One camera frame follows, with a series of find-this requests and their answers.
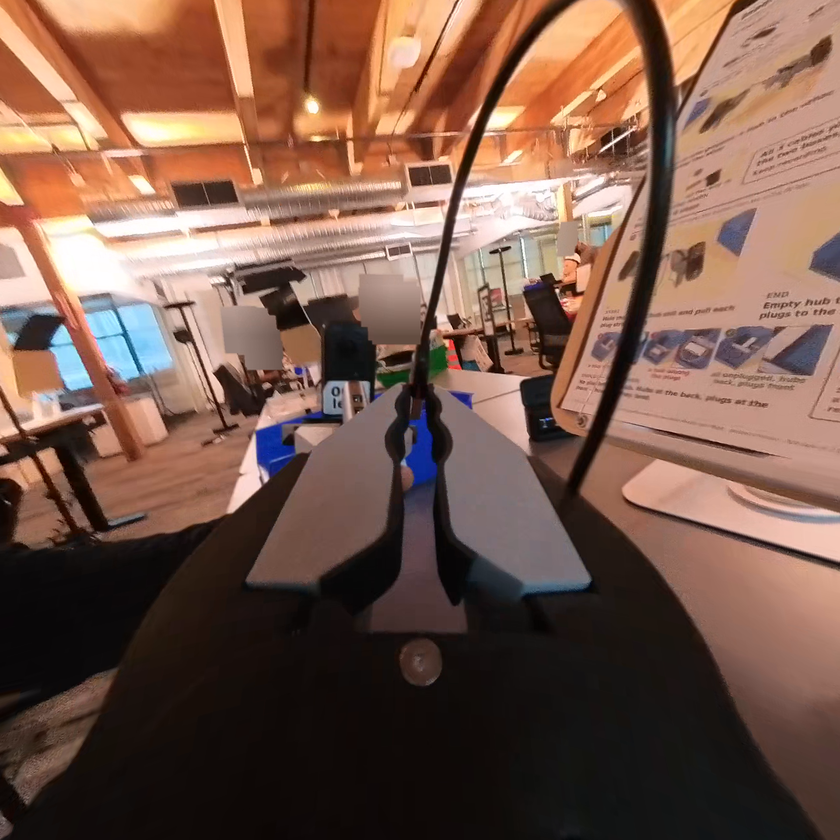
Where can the black floor lamp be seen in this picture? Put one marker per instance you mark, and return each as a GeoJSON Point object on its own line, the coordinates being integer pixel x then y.
{"type": "Point", "coordinates": [502, 250]}
{"type": "Point", "coordinates": [178, 304]}

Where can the black office chair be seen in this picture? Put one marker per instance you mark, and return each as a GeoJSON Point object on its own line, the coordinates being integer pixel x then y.
{"type": "Point", "coordinates": [548, 321]}

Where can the silver ventilation duct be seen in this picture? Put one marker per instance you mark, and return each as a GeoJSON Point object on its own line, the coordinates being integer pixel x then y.
{"type": "Point", "coordinates": [295, 197]}

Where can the translucent plastic bin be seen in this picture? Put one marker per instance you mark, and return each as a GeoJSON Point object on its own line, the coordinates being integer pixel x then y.
{"type": "Point", "coordinates": [275, 459]}

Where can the person's left forearm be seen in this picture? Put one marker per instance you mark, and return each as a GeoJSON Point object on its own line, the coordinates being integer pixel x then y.
{"type": "Point", "coordinates": [79, 590]}

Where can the white stand base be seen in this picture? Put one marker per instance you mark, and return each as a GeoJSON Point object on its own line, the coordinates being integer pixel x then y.
{"type": "Point", "coordinates": [722, 518]}

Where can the printed instruction sheet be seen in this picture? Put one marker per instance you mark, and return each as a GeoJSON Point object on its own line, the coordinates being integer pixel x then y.
{"type": "Point", "coordinates": [735, 295]}

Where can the green plastic bin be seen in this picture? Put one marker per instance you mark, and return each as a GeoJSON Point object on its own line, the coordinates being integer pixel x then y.
{"type": "Point", "coordinates": [394, 379]}

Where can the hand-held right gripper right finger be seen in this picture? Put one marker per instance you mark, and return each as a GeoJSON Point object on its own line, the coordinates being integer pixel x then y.
{"type": "Point", "coordinates": [512, 512]}

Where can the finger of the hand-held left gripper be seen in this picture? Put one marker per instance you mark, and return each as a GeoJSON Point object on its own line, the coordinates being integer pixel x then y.
{"type": "Point", "coordinates": [308, 438]}

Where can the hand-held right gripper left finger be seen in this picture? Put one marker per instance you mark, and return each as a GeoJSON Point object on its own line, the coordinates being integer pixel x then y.
{"type": "Point", "coordinates": [328, 512]}

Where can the white desk black legs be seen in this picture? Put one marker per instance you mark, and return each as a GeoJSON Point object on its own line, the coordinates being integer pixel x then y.
{"type": "Point", "coordinates": [39, 423]}

